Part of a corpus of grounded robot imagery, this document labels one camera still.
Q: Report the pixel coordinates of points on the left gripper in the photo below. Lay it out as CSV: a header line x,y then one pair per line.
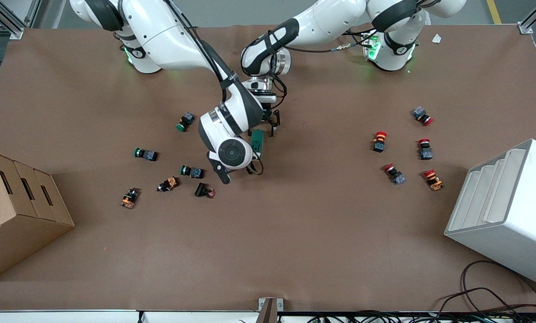
x,y
268,111

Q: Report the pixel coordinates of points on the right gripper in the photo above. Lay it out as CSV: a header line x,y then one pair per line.
x,y
250,169

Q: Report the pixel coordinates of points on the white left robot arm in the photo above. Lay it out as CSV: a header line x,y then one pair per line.
x,y
330,20

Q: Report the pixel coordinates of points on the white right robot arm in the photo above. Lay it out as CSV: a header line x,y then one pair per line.
x,y
169,40

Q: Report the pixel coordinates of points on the brown paper table cover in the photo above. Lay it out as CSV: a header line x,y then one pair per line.
x,y
294,233

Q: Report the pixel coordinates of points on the red emergency stop button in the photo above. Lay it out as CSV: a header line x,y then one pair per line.
x,y
379,142
422,115
433,180
395,175
425,150

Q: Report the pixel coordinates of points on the white paper scrap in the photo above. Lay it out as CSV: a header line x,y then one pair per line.
x,y
437,38

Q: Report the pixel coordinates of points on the brown cardboard box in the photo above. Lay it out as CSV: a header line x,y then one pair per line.
x,y
16,211

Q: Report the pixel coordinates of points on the white slotted bin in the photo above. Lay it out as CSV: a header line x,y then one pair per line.
x,y
514,215

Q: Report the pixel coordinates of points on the black switch with red lamp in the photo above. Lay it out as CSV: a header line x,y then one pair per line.
x,y
202,190

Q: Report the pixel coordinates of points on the green push button switch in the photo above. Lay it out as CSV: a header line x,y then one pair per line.
x,y
146,154
192,172
185,121

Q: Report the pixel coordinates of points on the black orange selector switch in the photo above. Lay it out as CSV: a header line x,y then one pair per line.
x,y
167,184
130,198

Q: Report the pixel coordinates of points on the metal bracket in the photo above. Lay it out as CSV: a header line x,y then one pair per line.
x,y
270,307

